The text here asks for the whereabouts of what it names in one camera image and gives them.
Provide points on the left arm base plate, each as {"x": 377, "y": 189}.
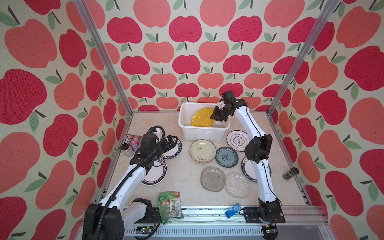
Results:
{"x": 137, "y": 215}

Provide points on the white plate green text rim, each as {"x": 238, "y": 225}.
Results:
{"x": 174, "y": 152}

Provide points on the right spice jar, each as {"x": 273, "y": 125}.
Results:
{"x": 290, "y": 173}

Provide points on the white plastic bin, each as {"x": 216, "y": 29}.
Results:
{"x": 214, "y": 134}

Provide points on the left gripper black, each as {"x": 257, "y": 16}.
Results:
{"x": 165, "y": 142}

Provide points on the green snack packet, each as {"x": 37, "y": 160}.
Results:
{"x": 170, "y": 206}

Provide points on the blue patterned small plate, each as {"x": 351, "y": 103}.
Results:
{"x": 227, "y": 157}

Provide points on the blue small box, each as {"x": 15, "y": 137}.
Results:
{"x": 233, "y": 210}

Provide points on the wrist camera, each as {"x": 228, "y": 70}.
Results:
{"x": 227, "y": 98}
{"x": 153, "y": 130}

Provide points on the left aluminium frame post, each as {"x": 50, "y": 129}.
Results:
{"x": 90, "y": 24}

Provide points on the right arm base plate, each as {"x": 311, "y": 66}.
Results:
{"x": 256, "y": 215}

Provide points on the right aluminium frame post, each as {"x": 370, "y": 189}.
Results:
{"x": 319, "y": 25}

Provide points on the white plate cloud emblem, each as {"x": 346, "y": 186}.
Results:
{"x": 237, "y": 140}

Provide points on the yellow dotted plate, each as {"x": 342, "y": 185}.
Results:
{"x": 202, "y": 118}

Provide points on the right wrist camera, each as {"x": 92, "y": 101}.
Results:
{"x": 227, "y": 98}

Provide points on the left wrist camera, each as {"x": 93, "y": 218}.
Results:
{"x": 153, "y": 130}

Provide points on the grey glass plate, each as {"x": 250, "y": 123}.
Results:
{"x": 213, "y": 179}

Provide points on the aluminium frame post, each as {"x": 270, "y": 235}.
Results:
{"x": 319, "y": 25}
{"x": 90, "y": 24}

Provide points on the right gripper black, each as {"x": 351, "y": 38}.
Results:
{"x": 216, "y": 116}

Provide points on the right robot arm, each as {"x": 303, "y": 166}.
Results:
{"x": 257, "y": 151}

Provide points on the cream plate with plant drawing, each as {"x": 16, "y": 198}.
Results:
{"x": 203, "y": 151}

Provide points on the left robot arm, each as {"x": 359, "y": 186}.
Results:
{"x": 110, "y": 218}

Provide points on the purple snack packet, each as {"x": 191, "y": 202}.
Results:
{"x": 134, "y": 141}

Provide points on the front aluminium rail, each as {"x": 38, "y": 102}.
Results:
{"x": 212, "y": 223}

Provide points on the clear textured glass plate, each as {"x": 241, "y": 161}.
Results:
{"x": 237, "y": 185}

